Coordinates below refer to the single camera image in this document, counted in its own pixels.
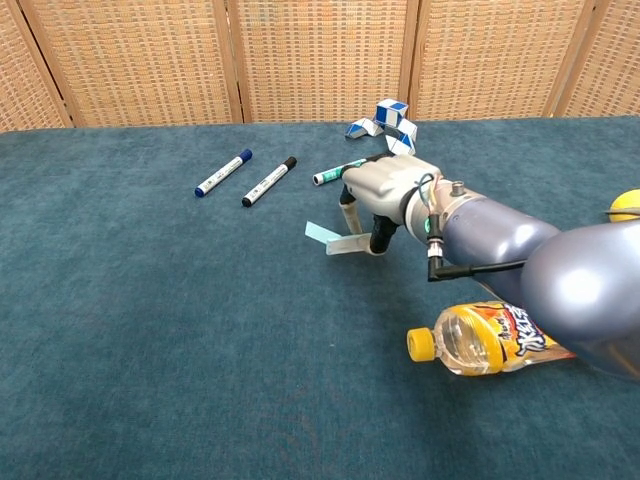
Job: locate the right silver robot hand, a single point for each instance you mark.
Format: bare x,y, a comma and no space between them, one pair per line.
385,182

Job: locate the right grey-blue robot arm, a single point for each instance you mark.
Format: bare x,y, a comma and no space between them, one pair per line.
575,280

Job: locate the green labelled black capped marker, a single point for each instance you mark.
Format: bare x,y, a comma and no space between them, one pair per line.
330,175

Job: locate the blue white snake puzzle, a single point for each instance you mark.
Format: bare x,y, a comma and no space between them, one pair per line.
390,112

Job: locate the black capped whiteboard marker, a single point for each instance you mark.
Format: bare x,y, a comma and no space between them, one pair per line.
270,181

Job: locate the woven rattan folding screen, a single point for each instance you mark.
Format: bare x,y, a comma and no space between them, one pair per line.
320,60

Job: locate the blue capped whiteboard marker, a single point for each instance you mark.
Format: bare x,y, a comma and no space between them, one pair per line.
223,172

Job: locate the orange iced tea bottle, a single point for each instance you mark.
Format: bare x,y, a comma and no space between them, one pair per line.
475,340

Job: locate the yellow foam ball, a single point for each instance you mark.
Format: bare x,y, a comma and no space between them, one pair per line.
627,205

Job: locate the teal blue table cloth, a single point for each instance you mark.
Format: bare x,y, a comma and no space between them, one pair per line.
200,350

